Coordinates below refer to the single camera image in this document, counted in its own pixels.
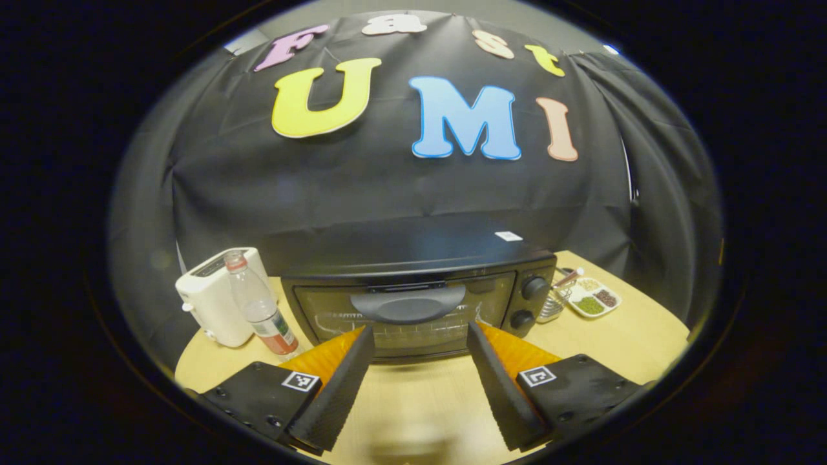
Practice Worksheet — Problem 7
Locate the metal wire basket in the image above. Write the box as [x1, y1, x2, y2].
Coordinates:
[536, 268, 582, 324]

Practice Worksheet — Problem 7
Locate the clear plastic bottle red label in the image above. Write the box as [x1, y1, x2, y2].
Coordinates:
[224, 252, 300, 358]

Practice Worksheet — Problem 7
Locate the black backdrop cloth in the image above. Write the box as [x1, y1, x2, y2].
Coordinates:
[110, 13, 722, 362]

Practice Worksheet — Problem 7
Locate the white divided dish of beans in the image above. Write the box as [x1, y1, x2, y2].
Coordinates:
[565, 276, 623, 319]

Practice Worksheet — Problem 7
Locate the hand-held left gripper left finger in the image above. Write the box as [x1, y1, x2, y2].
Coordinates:
[194, 325, 375, 456]

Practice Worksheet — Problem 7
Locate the white toaster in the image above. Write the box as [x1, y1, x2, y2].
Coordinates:
[176, 247, 278, 348]

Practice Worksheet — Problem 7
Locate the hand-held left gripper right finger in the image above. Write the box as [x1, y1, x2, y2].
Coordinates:
[466, 321, 647, 453]

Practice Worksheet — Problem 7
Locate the black electric oven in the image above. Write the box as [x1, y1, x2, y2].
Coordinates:
[258, 216, 558, 364]

